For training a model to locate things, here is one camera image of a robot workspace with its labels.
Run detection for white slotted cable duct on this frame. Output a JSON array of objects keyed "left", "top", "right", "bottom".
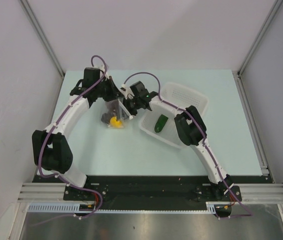
[{"left": 27, "top": 202, "right": 216, "bottom": 215}]

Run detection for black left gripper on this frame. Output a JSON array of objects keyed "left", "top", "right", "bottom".
[{"left": 94, "top": 76, "right": 124, "bottom": 102}]

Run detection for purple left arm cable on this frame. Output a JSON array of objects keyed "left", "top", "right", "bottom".
[{"left": 36, "top": 54, "right": 110, "bottom": 222}]

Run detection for aluminium left corner post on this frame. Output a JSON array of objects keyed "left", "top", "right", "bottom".
[{"left": 18, "top": 0, "right": 66, "bottom": 80}]

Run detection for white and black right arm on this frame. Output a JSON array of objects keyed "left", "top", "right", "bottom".
[{"left": 121, "top": 81, "right": 234, "bottom": 201}]

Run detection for clear zip top bag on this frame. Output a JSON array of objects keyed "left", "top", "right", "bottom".
[{"left": 100, "top": 99, "right": 133, "bottom": 128}]

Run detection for white perforated plastic basket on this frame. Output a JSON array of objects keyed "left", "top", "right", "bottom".
[{"left": 139, "top": 82, "right": 209, "bottom": 149}]

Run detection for dark purple fake grapes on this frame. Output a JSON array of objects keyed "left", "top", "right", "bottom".
[{"left": 105, "top": 100, "right": 119, "bottom": 114}]

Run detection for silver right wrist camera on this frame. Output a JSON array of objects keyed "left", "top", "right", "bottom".
[{"left": 119, "top": 83, "right": 131, "bottom": 99}]

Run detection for aluminium corner post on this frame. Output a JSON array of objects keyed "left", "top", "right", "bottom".
[
  {"left": 236, "top": 0, "right": 283, "bottom": 77},
  {"left": 18, "top": 0, "right": 66, "bottom": 80}
]

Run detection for dark round fake fruit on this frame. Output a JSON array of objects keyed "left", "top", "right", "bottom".
[{"left": 101, "top": 113, "right": 112, "bottom": 125}]

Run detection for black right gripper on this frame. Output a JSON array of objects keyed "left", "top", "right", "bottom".
[{"left": 117, "top": 97, "right": 142, "bottom": 122}]

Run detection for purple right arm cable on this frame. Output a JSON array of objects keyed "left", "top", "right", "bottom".
[{"left": 122, "top": 71, "right": 253, "bottom": 217}]

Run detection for yellow fake fruit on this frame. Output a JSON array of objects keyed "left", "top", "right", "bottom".
[{"left": 109, "top": 116, "right": 123, "bottom": 129}]

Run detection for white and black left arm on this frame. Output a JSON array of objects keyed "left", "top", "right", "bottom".
[{"left": 31, "top": 66, "right": 122, "bottom": 200}]

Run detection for aluminium front frame rail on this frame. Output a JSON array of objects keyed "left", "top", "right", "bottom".
[{"left": 18, "top": 183, "right": 283, "bottom": 204}]

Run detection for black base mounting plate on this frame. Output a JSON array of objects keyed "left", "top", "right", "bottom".
[{"left": 32, "top": 175, "right": 273, "bottom": 202}]

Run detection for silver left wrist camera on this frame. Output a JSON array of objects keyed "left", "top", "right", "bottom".
[{"left": 99, "top": 64, "right": 109, "bottom": 72}]

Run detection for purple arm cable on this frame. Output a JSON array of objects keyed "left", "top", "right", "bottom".
[
  {"left": 122, "top": 71, "right": 253, "bottom": 217},
  {"left": 36, "top": 54, "right": 110, "bottom": 222}
]

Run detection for green fake vegetable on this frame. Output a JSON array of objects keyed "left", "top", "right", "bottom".
[{"left": 154, "top": 114, "right": 169, "bottom": 133}]

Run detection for aluminium right corner post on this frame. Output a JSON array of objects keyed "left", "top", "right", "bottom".
[{"left": 236, "top": 0, "right": 283, "bottom": 77}]

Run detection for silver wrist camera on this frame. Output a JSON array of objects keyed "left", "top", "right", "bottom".
[
  {"left": 119, "top": 83, "right": 131, "bottom": 99},
  {"left": 99, "top": 64, "right": 109, "bottom": 72}
]

